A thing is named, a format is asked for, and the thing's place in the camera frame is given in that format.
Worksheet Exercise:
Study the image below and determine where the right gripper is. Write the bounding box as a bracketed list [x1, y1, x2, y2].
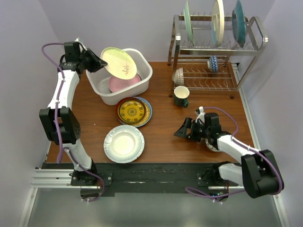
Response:
[174, 118, 210, 142]

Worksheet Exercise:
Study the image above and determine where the beige plate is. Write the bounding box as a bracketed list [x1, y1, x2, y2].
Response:
[100, 47, 137, 80]

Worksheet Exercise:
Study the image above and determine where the pink plate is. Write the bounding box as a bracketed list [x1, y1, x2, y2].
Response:
[108, 74, 141, 93]

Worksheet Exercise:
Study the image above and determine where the yellow patterned plate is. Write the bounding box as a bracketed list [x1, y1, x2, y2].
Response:
[118, 99, 147, 123]

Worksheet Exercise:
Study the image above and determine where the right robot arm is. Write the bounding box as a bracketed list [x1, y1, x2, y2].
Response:
[174, 111, 284, 198]

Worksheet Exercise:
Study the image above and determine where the white plastic bin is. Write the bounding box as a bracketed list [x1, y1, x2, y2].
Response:
[86, 48, 153, 105]

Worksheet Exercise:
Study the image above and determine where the black white floral bowl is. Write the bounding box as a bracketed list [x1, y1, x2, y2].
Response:
[205, 139, 221, 152]

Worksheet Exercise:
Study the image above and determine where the dark green mug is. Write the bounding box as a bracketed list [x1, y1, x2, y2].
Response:
[174, 86, 190, 107]

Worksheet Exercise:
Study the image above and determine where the blue rimmed yellow plate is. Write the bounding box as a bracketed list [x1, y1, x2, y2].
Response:
[115, 97, 152, 127]

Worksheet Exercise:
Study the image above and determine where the patterned bowl in rack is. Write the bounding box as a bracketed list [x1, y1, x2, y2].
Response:
[174, 68, 184, 86]

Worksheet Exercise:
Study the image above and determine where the red fluted plate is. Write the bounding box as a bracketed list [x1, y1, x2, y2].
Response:
[115, 96, 147, 126]

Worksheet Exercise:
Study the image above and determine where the white scalloped plate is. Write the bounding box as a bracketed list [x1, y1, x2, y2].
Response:
[103, 125, 145, 164]

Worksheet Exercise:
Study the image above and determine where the steel dish rack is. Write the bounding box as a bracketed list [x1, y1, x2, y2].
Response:
[167, 15, 269, 98]

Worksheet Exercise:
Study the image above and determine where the blue zigzag cup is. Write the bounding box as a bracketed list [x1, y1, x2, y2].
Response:
[207, 55, 219, 73]

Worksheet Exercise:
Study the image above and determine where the mint green plate in rack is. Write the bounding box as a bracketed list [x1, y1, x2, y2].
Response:
[183, 0, 195, 47]

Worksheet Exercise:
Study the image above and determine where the cream speckled plate in rack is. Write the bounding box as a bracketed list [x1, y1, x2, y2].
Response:
[211, 0, 224, 47]

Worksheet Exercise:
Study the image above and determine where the teal plate in rack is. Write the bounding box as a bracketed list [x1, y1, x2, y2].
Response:
[232, 0, 246, 48]

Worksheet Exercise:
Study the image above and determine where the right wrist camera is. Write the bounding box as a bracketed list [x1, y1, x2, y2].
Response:
[195, 106, 205, 123]

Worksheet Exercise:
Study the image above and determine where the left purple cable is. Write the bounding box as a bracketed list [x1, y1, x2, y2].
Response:
[41, 42, 105, 203]

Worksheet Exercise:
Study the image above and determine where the purple cable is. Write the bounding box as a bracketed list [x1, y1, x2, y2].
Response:
[185, 106, 284, 201]
[41, 42, 105, 203]

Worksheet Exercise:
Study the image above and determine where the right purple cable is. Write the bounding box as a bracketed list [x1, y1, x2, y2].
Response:
[185, 106, 284, 201]

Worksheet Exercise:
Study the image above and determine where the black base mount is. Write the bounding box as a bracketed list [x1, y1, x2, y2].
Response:
[42, 163, 227, 199]

